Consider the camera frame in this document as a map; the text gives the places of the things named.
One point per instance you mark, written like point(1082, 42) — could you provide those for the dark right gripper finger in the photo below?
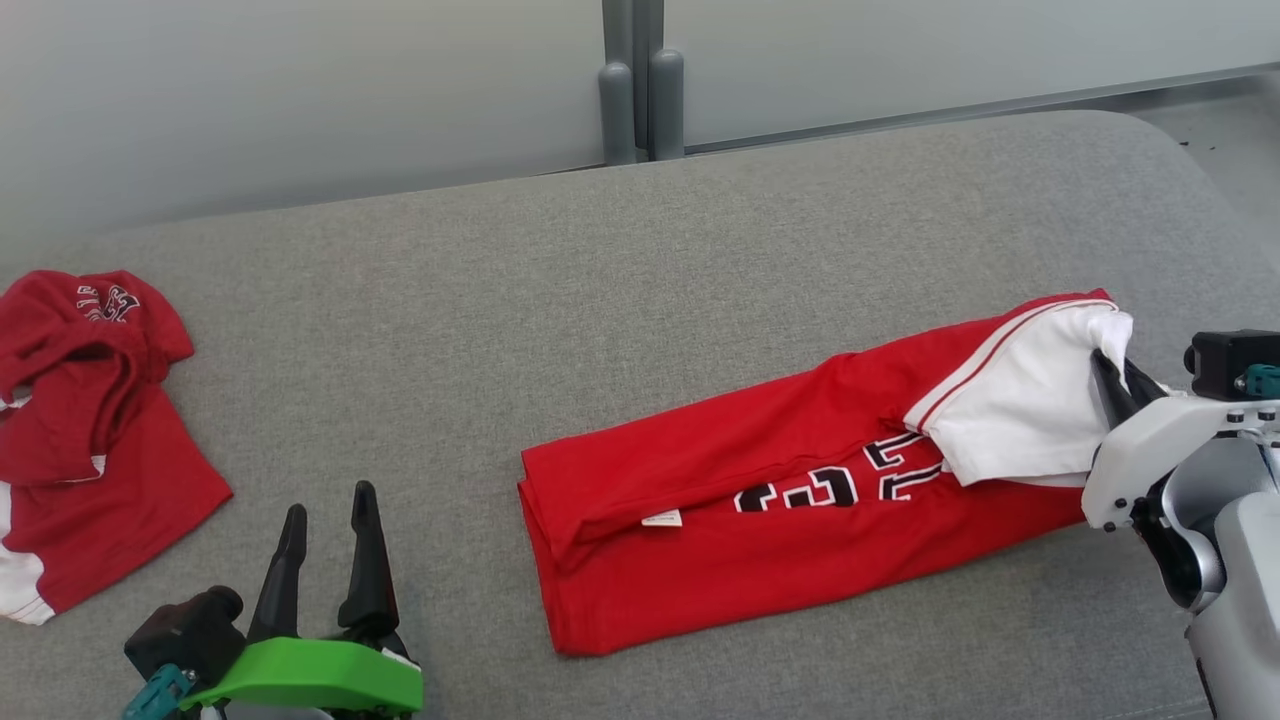
point(1112, 392)
point(1143, 382)

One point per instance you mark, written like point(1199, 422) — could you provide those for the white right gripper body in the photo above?
point(1150, 450)

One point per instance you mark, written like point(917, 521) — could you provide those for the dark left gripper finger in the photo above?
point(368, 560)
point(280, 580)

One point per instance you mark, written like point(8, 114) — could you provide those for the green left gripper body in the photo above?
point(310, 675)

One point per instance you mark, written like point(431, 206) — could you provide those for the red shorts with white stripes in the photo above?
point(100, 450)

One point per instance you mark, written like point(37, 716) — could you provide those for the red Bulls 23 jersey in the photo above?
point(760, 540)

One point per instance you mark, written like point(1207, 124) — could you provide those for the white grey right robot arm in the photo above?
point(1235, 560)

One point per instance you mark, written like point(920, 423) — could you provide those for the grey fabric sofa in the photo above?
point(450, 300)

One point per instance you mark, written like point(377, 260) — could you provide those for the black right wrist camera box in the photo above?
point(1225, 360)

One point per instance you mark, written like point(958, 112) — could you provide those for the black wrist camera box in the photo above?
point(1225, 360)
point(185, 635)

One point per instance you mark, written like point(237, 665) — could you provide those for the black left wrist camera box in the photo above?
point(185, 635)

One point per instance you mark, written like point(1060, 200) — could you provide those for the grey partition post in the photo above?
point(666, 105)
point(617, 115)

